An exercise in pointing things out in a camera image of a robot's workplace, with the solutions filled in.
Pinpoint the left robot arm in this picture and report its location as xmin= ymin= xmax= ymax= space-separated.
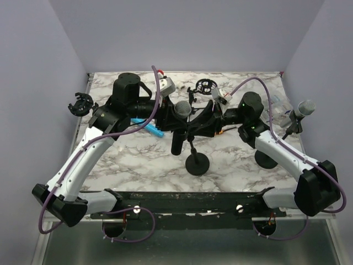
xmin=32 ymin=70 xmax=175 ymax=227

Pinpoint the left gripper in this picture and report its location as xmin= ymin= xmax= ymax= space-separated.
xmin=128 ymin=91 xmax=187 ymax=131

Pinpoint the grey microphone silver grille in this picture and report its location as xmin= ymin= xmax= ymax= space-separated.
xmin=280 ymin=99 xmax=316 ymax=128

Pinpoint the black round-base shock-mount stand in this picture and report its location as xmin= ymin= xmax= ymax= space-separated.
xmin=68 ymin=92 xmax=99 ymax=117

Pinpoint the black tripod shock-mount stand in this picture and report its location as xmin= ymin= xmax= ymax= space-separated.
xmin=187 ymin=78 xmax=218 ymax=115

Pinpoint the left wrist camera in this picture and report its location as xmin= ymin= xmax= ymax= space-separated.
xmin=157 ymin=70 xmax=176 ymax=98

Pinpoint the black mounting rail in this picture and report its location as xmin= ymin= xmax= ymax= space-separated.
xmin=90 ymin=192 xmax=286 ymax=230

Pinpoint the clear plastic screw box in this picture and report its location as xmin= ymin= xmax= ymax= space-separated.
xmin=260 ymin=92 xmax=293 ymax=124

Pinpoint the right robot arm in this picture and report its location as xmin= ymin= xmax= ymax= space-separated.
xmin=188 ymin=92 xmax=346 ymax=216

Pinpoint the white pipe elbow fitting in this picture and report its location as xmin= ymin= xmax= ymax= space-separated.
xmin=176 ymin=83 xmax=185 ymax=89

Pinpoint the black microphone silver grille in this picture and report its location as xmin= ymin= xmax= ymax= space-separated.
xmin=171 ymin=100 xmax=192 ymax=156

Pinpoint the black round-base stand front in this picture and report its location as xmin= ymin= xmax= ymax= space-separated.
xmin=255 ymin=118 xmax=306 ymax=175

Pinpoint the orange tape measure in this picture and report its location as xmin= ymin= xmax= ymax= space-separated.
xmin=215 ymin=126 xmax=237 ymax=136

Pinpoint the blue microphone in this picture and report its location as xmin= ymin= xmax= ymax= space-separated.
xmin=131 ymin=118 xmax=164 ymax=138

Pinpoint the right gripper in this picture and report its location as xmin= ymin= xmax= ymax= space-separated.
xmin=189 ymin=99 xmax=248 ymax=137

